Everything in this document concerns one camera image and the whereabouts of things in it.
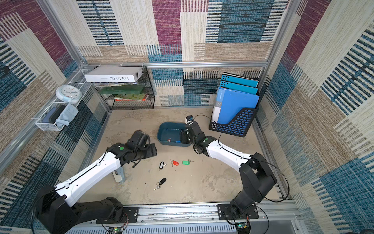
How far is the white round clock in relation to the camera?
73 cm

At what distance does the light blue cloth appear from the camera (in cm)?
66

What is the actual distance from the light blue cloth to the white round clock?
0.09 ft
